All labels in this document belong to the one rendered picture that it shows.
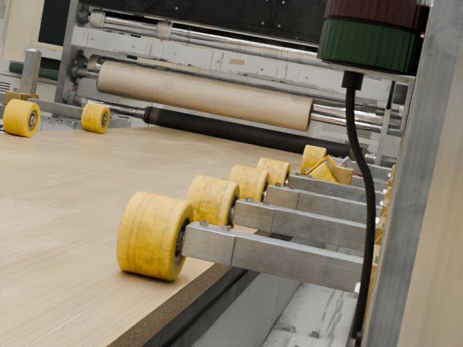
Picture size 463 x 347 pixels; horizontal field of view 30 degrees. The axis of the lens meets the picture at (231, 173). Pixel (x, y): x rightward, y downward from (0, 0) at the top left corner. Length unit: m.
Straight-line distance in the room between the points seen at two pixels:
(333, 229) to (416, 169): 0.81
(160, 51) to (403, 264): 2.96
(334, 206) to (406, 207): 1.05
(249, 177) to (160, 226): 0.51
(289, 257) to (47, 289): 0.23
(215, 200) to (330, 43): 0.57
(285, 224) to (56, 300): 0.41
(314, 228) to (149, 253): 0.30
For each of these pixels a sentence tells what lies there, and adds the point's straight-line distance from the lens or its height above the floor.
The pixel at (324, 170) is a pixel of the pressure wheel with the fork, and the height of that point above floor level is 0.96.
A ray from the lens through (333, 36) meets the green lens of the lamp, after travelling 0.51.
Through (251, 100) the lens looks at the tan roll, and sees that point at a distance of 3.12.
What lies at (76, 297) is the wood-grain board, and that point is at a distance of 0.75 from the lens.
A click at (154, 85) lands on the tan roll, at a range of 3.20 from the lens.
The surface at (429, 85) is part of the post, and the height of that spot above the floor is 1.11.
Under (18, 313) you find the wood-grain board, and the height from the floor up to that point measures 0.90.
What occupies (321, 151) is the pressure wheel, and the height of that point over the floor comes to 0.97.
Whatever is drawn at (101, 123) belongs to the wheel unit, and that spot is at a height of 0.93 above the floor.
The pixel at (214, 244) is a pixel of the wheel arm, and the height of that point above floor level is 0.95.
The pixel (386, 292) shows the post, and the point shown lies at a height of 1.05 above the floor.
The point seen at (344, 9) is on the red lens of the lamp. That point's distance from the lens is 0.50.
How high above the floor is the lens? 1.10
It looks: 6 degrees down
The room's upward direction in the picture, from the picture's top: 10 degrees clockwise
